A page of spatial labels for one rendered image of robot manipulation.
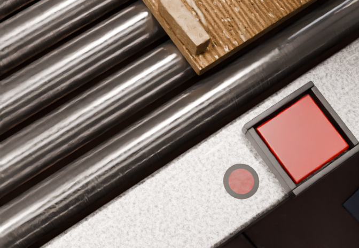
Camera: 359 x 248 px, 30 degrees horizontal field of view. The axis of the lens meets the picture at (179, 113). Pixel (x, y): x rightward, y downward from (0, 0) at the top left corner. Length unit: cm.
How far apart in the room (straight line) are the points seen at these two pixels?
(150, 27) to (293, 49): 13
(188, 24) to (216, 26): 4
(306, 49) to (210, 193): 16
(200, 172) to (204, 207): 3
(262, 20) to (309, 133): 11
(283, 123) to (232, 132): 5
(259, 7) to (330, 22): 7
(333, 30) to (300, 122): 10
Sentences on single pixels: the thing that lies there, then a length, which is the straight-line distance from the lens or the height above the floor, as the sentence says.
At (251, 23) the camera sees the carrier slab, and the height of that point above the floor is 94.
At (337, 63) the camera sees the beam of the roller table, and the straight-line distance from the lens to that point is 64.
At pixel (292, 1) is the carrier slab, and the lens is 63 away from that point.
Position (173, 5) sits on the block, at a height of 96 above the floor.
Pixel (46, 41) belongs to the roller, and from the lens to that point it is 64.
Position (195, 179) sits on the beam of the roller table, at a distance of 59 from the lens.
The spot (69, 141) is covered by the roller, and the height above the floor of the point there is 91.
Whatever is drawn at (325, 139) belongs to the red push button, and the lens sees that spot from 60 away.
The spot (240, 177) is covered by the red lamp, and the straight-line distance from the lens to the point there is 59.
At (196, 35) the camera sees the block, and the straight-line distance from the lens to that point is 58.
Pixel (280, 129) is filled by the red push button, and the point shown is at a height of 93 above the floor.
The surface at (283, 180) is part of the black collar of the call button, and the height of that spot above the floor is 93.
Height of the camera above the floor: 149
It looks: 72 degrees down
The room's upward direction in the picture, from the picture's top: 10 degrees clockwise
